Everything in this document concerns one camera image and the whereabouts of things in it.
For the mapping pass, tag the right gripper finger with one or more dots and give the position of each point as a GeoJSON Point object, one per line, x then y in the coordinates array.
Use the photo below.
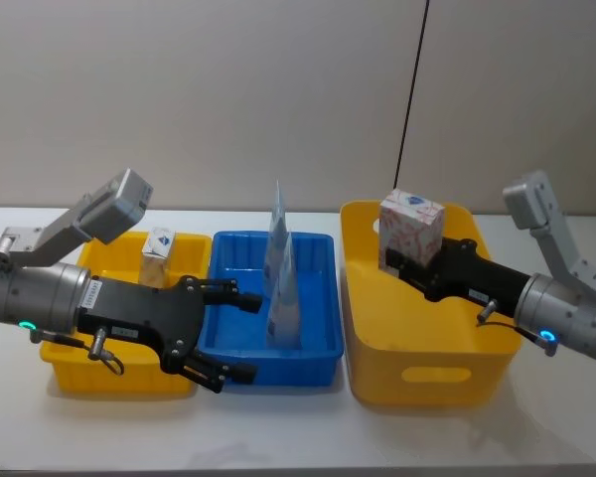
{"type": "Point", "coordinates": [412, 278]}

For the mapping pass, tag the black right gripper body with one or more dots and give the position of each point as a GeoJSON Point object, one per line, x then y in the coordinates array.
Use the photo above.
{"type": "Point", "coordinates": [472, 278]}

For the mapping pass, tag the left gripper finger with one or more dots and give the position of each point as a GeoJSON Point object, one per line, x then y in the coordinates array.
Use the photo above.
{"type": "Point", "coordinates": [228, 293]}
{"type": "Point", "coordinates": [218, 372]}

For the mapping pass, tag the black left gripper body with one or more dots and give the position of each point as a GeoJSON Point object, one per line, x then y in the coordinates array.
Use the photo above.
{"type": "Point", "coordinates": [139, 313]}

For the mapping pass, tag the pink patterned tissue box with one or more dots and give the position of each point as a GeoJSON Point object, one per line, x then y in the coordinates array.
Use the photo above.
{"type": "Point", "coordinates": [407, 223]}

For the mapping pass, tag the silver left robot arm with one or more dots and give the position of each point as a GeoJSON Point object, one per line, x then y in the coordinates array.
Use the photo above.
{"type": "Point", "coordinates": [44, 298]}

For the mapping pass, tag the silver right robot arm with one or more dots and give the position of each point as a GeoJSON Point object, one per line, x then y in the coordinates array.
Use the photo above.
{"type": "Point", "coordinates": [566, 308]}

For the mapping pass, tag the orange patterned tissue pack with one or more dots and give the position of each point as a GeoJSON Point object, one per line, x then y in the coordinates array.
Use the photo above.
{"type": "Point", "coordinates": [156, 263]}

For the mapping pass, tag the blue white tissue pack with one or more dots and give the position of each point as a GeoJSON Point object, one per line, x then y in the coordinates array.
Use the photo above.
{"type": "Point", "coordinates": [278, 223]}
{"type": "Point", "coordinates": [285, 308]}

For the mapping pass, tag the shallow yellow plastic bin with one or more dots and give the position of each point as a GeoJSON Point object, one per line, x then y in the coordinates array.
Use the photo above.
{"type": "Point", "coordinates": [79, 377]}

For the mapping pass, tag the blue plastic bin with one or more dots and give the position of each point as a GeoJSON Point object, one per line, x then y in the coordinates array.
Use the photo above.
{"type": "Point", "coordinates": [318, 298]}

